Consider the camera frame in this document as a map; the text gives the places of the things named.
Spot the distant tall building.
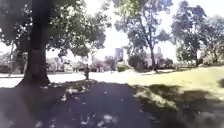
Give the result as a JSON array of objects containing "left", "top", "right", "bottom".
[{"left": 114, "top": 47, "right": 125, "bottom": 62}]

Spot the person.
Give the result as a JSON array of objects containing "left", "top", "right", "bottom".
[{"left": 83, "top": 64, "right": 91, "bottom": 81}]

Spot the tall slender tree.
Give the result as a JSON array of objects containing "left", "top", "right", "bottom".
[{"left": 113, "top": 0, "right": 174, "bottom": 73}]

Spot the grey asphalt path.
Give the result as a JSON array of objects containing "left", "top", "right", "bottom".
[{"left": 0, "top": 71, "right": 158, "bottom": 128}]

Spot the large dark-trunked tree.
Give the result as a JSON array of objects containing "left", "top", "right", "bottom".
[{"left": 0, "top": 0, "right": 113, "bottom": 88}]

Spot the green grass lawn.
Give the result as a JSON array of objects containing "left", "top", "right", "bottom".
[{"left": 126, "top": 65, "right": 224, "bottom": 128}]

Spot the broad leafy tree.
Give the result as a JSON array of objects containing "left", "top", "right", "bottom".
[{"left": 170, "top": 0, "right": 224, "bottom": 67}]

